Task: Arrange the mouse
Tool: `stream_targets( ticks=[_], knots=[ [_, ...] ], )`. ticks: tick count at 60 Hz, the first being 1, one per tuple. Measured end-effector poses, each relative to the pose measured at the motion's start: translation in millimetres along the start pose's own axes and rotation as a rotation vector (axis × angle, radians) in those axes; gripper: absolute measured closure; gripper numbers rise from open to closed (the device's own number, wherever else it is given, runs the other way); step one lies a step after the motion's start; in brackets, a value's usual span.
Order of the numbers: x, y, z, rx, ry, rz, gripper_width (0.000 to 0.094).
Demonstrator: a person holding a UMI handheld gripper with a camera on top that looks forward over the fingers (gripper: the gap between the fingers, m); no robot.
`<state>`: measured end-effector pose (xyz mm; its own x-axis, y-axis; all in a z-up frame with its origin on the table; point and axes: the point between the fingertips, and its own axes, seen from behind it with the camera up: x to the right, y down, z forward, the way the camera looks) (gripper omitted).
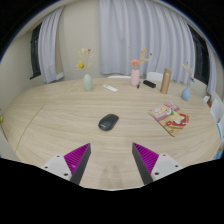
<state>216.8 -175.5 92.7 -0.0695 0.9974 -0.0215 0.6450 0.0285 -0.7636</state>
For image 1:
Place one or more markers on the wide white curtain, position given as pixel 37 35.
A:
pixel 146 33

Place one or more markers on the black computer mouse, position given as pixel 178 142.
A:
pixel 108 122

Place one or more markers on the blue vase with dried flowers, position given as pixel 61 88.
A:
pixel 185 94

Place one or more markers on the group of blue white chairs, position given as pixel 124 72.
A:
pixel 217 111

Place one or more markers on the pink vase with orange flowers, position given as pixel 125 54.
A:
pixel 135 78

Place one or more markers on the dark framed window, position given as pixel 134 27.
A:
pixel 201 56
pixel 35 50

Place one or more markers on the white remote control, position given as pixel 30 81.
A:
pixel 110 88

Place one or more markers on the narrow white curtain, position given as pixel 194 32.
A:
pixel 50 50
pixel 212 70

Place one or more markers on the black rectangular case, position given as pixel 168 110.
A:
pixel 149 83

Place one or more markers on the green vase with yellow flowers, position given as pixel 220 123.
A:
pixel 88 83

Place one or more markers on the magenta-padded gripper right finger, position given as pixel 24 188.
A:
pixel 146 159

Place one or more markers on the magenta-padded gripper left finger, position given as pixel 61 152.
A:
pixel 77 159

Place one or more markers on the dark marker pen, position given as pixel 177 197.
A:
pixel 138 85

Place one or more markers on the tall brown drink bottle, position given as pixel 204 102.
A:
pixel 165 81

